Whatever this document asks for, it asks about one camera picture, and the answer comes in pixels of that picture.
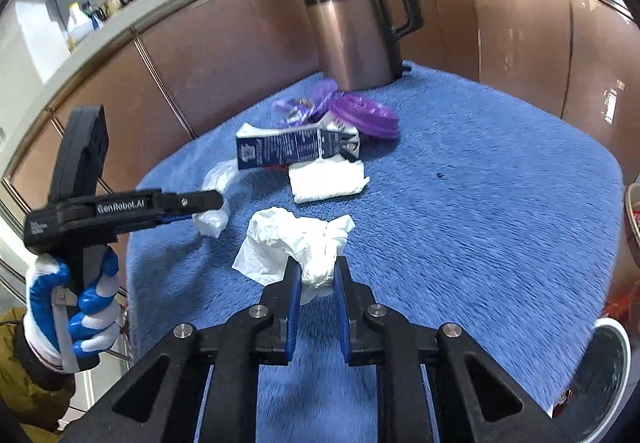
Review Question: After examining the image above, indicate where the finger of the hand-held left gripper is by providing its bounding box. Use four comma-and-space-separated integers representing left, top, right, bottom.
117, 210, 203, 237
159, 190, 224, 216

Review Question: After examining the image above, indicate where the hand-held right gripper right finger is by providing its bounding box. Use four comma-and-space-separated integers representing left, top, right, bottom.
334, 255, 576, 443

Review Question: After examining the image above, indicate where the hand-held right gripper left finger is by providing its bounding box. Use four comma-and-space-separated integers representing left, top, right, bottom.
60, 255, 303, 443

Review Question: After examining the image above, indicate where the small white tissue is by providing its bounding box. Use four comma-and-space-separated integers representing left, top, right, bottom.
192, 160, 241, 239

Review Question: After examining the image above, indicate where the large white tissue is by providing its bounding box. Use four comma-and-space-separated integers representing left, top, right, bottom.
231, 206, 356, 305

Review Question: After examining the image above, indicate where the blue and white carton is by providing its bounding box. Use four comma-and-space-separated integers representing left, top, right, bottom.
235, 122, 362, 172

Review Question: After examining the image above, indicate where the purple snack wrapper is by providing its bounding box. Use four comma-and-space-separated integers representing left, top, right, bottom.
272, 78, 341, 129

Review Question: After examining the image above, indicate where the purple plastic lid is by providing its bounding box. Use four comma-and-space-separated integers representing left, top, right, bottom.
327, 92, 402, 140

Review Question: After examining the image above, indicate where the white trash bin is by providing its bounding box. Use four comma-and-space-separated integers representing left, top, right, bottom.
552, 316, 632, 443

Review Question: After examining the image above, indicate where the person's left forearm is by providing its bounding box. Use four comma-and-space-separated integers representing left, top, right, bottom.
0, 307, 77, 435

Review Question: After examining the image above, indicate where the beige trash bin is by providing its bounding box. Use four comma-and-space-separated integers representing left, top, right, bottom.
622, 177, 640, 269

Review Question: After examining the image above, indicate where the person's left hand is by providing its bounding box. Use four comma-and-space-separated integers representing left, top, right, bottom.
24, 247, 122, 367

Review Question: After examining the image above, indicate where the copper kitchen cabinet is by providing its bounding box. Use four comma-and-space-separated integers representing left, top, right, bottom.
0, 0, 640, 219

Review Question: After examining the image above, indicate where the blue towel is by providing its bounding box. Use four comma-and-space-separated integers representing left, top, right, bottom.
125, 60, 627, 443

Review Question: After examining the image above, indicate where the white plastic bottle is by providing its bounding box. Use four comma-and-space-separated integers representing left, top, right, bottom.
66, 2, 97, 50

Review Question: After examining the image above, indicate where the copper electric kettle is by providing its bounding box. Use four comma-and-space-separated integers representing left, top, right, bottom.
294, 0, 425, 92

